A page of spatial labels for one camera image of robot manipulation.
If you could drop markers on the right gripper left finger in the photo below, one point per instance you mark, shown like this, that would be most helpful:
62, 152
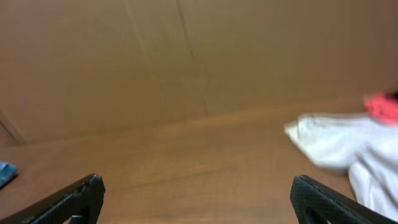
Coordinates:
80, 202

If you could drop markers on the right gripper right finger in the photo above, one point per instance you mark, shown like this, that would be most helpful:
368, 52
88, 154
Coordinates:
315, 203

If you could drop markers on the light blue denim jeans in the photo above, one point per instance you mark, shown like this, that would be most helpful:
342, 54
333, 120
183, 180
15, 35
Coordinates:
7, 173

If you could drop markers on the beige cloth garment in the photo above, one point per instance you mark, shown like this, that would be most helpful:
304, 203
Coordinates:
355, 144

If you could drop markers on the red garment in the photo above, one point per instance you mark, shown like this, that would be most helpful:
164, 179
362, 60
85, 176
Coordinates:
382, 107

